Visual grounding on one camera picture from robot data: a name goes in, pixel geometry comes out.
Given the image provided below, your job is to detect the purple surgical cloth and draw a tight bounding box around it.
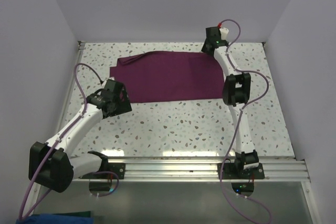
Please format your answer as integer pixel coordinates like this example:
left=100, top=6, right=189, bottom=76
left=110, top=51, right=224, bottom=103

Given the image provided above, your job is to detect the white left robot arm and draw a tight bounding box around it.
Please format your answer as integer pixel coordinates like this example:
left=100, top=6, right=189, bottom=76
left=28, top=79, right=132, bottom=193

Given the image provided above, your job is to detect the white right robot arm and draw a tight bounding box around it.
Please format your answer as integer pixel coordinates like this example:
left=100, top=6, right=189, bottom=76
left=202, top=26, right=259, bottom=179

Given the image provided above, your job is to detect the green cloth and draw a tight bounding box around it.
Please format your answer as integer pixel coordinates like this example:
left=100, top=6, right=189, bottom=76
left=38, top=211, right=92, bottom=218

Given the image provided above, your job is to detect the blue cloth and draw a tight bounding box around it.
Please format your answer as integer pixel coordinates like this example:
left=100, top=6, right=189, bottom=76
left=16, top=214, right=94, bottom=224

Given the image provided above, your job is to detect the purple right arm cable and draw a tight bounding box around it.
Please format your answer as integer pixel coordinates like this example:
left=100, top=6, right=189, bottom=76
left=217, top=19, right=271, bottom=224

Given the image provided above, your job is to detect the aluminium mounting rail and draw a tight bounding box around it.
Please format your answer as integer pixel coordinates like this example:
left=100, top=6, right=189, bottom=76
left=76, top=155, right=308, bottom=182

